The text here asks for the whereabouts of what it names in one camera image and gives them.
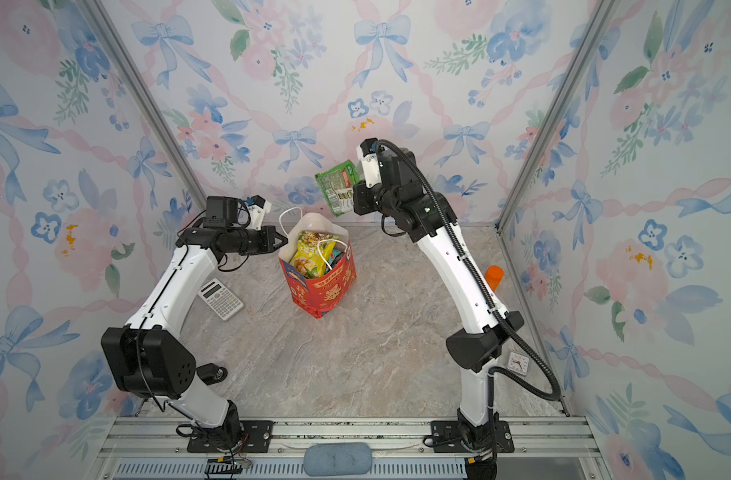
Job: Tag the small white square clock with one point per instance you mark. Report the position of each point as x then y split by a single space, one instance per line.
518 363

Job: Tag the orange pill bottle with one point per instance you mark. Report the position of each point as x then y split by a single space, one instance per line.
494 276

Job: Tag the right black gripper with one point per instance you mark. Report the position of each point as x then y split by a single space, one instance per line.
362 194

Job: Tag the yellow snack bag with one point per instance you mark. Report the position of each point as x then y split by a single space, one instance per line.
313 256

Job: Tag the white scientific calculator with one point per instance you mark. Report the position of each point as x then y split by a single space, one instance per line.
224 302

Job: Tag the red paper gift bag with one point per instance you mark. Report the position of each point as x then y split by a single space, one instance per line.
318 296

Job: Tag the green snack bag barcode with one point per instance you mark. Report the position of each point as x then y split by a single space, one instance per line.
337 186

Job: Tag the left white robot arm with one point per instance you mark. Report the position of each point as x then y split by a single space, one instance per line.
145 355

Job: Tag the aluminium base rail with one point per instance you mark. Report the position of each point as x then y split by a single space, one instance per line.
403 448

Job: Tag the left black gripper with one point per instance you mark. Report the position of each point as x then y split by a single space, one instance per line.
268 233

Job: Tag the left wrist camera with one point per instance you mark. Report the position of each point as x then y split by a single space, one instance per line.
221 212

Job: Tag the grey blue foam pad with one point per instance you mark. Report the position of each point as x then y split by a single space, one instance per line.
340 459

